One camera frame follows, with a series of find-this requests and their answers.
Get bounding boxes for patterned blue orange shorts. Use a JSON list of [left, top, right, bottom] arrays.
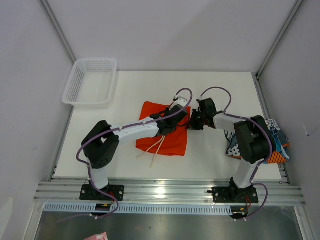
[[224, 119, 290, 164]]

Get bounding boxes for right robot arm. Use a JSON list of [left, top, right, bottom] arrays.
[[187, 98, 275, 202]]

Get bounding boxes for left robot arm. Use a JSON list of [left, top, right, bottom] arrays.
[[76, 104, 189, 200]]

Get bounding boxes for white plastic basket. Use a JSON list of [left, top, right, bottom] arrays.
[[62, 57, 118, 109]]

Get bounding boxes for pink cloth piece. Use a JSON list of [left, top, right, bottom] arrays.
[[84, 232, 108, 240]]

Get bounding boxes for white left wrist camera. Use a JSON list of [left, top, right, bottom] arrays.
[[170, 95, 188, 108]]

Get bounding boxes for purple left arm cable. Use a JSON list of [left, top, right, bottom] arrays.
[[75, 88, 193, 221]]

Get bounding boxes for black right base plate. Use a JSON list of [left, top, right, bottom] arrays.
[[206, 185, 259, 204]]

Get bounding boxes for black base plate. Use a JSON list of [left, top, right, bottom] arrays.
[[79, 184, 125, 201], [206, 185, 259, 204]]

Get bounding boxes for white slotted cable duct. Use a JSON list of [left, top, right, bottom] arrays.
[[43, 202, 233, 216]]

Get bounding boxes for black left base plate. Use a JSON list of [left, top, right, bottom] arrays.
[[79, 184, 125, 201]]

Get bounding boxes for right aluminium frame post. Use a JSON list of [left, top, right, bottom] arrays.
[[255, 0, 307, 81]]

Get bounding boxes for aluminium frame post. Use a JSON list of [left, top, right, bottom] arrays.
[[255, 0, 307, 81], [38, 0, 77, 64]]

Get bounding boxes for left aluminium frame post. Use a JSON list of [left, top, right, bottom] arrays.
[[38, 0, 77, 64]]

